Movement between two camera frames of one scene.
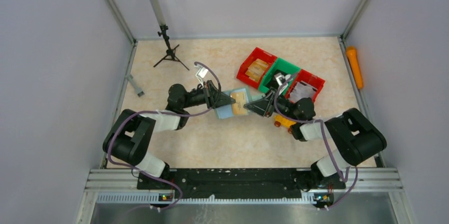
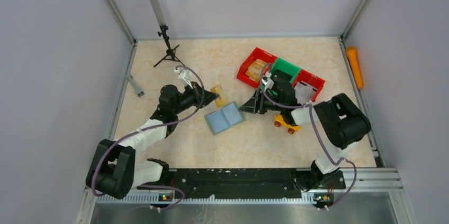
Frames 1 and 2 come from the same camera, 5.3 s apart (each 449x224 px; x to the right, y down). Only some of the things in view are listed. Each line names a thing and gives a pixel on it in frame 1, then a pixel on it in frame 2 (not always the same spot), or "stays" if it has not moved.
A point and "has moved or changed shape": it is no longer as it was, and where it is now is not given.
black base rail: x=197 y=183 stays
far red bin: x=259 y=53 stays
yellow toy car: x=280 y=121 stays
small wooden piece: x=240 y=100 has moved or changed shape
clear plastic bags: x=300 y=92 stays
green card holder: x=242 y=96 -> x=229 y=116
